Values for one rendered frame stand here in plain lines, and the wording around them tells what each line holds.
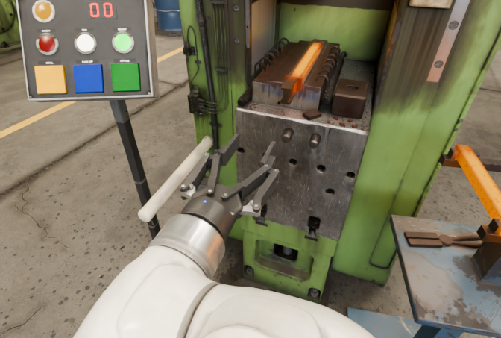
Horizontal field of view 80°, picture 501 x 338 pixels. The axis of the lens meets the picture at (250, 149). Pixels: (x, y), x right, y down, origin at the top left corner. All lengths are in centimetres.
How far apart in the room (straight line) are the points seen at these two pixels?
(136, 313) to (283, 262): 112
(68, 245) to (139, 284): 157
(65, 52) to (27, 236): 130
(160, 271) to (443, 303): 67
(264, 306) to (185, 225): 16
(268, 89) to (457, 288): 68
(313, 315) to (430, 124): 86
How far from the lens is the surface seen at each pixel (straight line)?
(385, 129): 106
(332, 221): 106
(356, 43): 130
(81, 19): 99
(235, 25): 103
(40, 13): 104
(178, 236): 38
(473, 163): 79
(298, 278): 139
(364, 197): 123
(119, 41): 94
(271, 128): 88
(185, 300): 31
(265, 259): 142
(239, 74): 107
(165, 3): 544
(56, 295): 175
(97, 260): 178
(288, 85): 78
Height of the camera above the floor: 133
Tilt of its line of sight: 36 degrees down
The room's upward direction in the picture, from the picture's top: straight up
